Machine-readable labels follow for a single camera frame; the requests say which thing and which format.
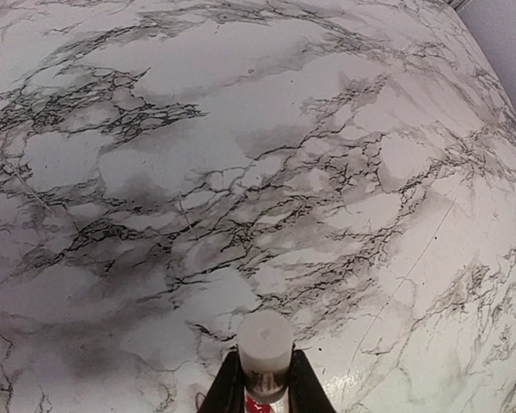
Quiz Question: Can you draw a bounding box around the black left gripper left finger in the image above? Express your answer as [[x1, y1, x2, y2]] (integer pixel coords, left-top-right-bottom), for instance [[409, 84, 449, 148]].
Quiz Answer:
[[197, 350, 245, 413]]

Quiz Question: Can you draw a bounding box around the white nail polish brush cap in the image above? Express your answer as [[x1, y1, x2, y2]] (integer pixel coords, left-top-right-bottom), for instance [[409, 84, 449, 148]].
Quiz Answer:
[[236, 310, 294, 412]]

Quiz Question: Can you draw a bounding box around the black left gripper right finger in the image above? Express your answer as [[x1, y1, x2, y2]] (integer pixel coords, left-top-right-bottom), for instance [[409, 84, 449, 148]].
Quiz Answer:
[[288, 349, 335, 413]]

